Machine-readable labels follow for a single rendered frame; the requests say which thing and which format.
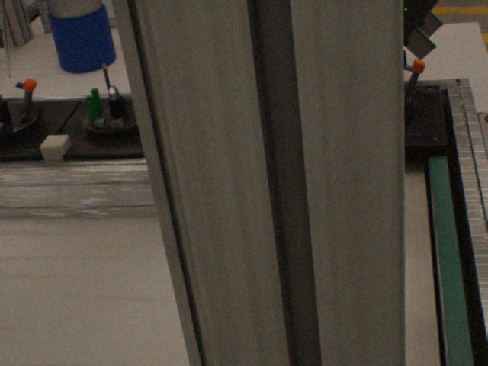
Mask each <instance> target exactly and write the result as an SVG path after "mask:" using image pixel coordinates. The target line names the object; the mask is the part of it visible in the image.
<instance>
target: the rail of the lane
mask: <svg viewBox="0 0 488 366"><path fill-rule="evenodd" d="M446 83H447V89H448V95H447V106H446V107H445V116H446V134H447V140H448V151H449V159H450V164H451V174H452V180H453V186H454V196H455V202H456V208H457V218H458V224H459V230H460V236H461V246H462V252H463V257H464V268H465V274H466V280H467V290H468V296H469V301H470V312H471V318H472V323H473V329H474V340H475V346H476V352H477V362H478V366H488V163H487V159H486V152H485V149H484V145H483V138H482V135H481V131H480V125H479V121H478V116H477V110H476V107H475V103H474V97H473V93H472V89H471V86H470V79H469V78H462V79H446Z"/></svg>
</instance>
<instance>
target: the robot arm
mask: <svg viewBox="0 0 488 366"><path fill-rule="evenodd" d="M438 2H439V0H403V45H404V46H405V47H406V46H407V45H408V44H409V38H410V37H411V36H412V34H413V33H414V32H415V30H416V29H417V28H418V27H420V28H422V26H423V25H424V19H425V18H426V17H427V15H428V14H429V13H431V12H430V11H432V10H433V9H434V7H435V6H436V4H437V3H438ZM406 65H407V63H406V51H405V50H403V68H404V67H405V66H406Z"/></svg>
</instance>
